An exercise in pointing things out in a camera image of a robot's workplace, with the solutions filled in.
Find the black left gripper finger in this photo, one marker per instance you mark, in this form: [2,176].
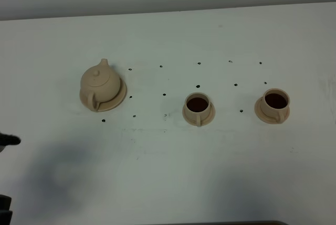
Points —
[8,140]

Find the beige teapot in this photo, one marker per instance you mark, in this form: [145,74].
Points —
[101,80]

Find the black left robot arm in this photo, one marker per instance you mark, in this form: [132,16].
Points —
[6,213]

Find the beige teapot saucer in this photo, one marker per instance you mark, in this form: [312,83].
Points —
[92,104]

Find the beige left teacup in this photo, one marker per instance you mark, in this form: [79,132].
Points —
[197,102]

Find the beige teacup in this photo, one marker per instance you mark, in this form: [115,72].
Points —
[274,106]
[197,102]

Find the beige left cup saucer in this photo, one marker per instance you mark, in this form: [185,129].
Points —
[199,118]

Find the beige cup saucer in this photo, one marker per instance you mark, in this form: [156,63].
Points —
[199,118]
[258,112]

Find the beige right cup saucer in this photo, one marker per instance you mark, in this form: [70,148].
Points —
[258,112]

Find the beige right teacup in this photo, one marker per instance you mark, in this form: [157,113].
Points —
[274,106]

